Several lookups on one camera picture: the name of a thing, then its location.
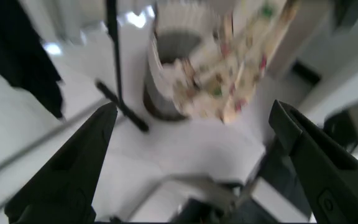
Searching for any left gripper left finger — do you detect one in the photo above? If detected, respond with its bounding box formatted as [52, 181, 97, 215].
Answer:
[4, 102, 119, 224]

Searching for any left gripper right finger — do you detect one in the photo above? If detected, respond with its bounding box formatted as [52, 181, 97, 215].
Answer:
[268, 99, 358, 224]

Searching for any black t-shirt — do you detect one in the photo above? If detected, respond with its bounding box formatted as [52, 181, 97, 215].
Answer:
[0, 0, 65, 121]

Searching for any cream printed garment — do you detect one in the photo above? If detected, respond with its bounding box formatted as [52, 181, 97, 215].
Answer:
[168, 0, 301, 124]

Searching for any white laundry basket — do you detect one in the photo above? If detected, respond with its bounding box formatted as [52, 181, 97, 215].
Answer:
[142, 0, 241, 123]

